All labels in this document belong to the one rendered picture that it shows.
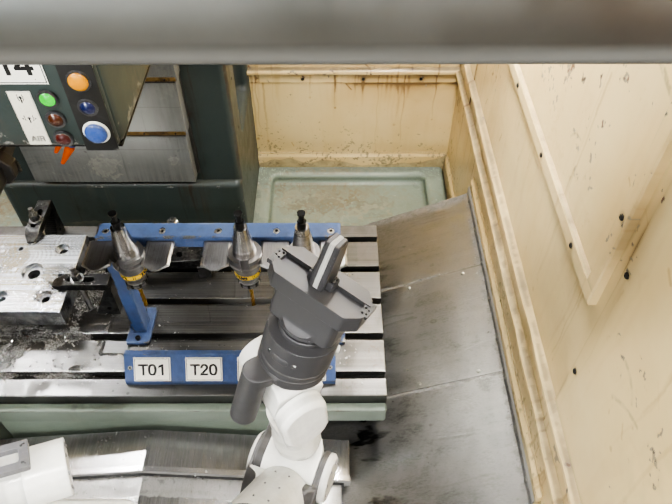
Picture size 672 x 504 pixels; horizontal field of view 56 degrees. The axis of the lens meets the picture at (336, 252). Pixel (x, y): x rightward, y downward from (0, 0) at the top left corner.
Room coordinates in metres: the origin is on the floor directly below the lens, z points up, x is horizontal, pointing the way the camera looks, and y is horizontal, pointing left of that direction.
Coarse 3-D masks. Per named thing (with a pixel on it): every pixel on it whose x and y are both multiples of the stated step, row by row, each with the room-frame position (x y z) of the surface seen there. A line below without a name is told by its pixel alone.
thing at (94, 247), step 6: (90, 246) 0.80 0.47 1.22; (96, 246) 0.80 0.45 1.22; (102, 246) 0.80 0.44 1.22; (108, 246) 0.80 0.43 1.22; (90, 252) 0.79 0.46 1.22; (96, 252) 0.79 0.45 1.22; (102, 252) 0.79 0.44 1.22; (108, 252) 0.79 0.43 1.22; (84, 258) 0.78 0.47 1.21; (90, 258) 0.77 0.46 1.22; (96, 258) 0.77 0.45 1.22; (102, 258) 0.77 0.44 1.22; (108, 258) 0.77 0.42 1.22; (84, 264) 0.76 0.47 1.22; (90, 264) 0.76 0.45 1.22; (96, 264) 0.76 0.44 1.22; (102, 264) 0.76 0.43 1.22; (108, 264) 0.76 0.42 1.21; (90, 270) 0.75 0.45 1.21; (96, 270) 0.75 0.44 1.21
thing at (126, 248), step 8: (112, 232) 0.77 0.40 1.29; (120, 232) 0.77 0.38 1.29; (128, 232) 0.79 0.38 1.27; (112, 240) 0.77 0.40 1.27; (120, 240) 0.77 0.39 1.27; (128, 240) 0.78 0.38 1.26; (120, 248) 0.76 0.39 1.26; (128, 248) 0.77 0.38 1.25; (136, 248) 0.78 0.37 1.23; (120, 256) 0.76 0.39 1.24; (128, 256) 0.76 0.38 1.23
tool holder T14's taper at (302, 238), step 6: (306, 228) 0.78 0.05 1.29; (294, 234) 0.78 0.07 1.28; (300, 234) 0.77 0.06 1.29; (306, 234) 0.77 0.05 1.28; (294, 240) 0.77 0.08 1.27; (300, 240) 0.77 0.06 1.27; (306, 240) 0.77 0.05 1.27; (312, 240) 0.78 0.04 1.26; (300, 246) 0.77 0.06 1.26; (306, 246) 0.77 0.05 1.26; (312, 246) 0.78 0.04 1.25; (312, 252) 0.77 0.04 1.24
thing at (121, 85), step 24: (48, 72) 0.69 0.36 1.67; (96, 72) 0.69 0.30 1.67; (120, 72) 0.75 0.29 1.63; (144, 72) 0.85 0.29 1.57; (0, 96) 0.69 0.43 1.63; (120, 96) 0.73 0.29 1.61; (0, 120) 0.69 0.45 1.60; (72, 120) 0.69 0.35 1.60; (120, 120) 0.71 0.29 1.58; (0, 144) 0.69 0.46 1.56; (24, 144) 0.69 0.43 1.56; (120, 144) 0.70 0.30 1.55
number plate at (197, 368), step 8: (192, 360) 0.72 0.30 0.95; (200, 360) 0.72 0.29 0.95; (208, 360) 0.72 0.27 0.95; (216, 360) 0.72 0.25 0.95; (192, 368) 0.70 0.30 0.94; (200, 368) 0.70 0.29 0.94; (208, 368) 0.70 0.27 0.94; (216, 368) 0.70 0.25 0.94; (192, 376) 0.69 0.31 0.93; (200, 376) 0.69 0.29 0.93; (208, 376) 0.69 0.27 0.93; (216, 376) 0.69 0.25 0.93
